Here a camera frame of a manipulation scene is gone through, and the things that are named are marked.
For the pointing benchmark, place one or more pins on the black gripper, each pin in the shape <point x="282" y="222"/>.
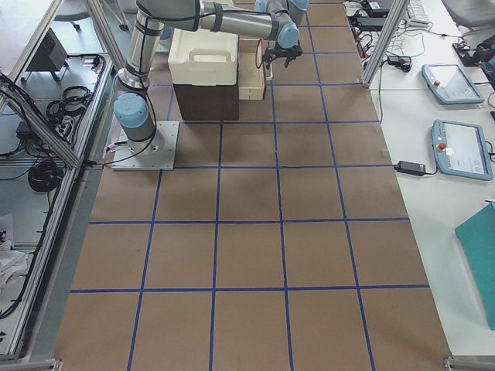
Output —
<point x="286" y="52"/>

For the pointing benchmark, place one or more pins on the dark wooden drawer cabinet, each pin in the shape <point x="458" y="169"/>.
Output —
<point x="208" y="103"/>

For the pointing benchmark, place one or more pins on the white foam box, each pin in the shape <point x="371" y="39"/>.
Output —
<point x="203" y="58"/>

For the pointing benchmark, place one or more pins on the blue teach pendant far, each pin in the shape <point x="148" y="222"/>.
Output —
<point x="450" y="84"/>

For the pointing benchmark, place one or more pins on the blue teach pendant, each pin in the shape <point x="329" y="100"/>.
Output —
<point x="460" y="150"/>
<point x="450" y="84"/>

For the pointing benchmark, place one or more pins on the small black adapter on table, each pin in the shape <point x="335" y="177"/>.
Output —
<point x="411" y="168"/>

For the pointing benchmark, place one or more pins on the blue teach pendant near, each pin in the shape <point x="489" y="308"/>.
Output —
<point x="460" y="150"/>

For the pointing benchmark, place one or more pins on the teal box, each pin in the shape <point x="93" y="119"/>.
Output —
<point x="476" y="236"/>

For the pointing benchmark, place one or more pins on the aluminium frame post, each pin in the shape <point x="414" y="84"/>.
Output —
<point x="391" y="23"/>

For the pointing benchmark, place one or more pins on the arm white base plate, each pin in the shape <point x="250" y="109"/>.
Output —
<point x="160" y="154"/>

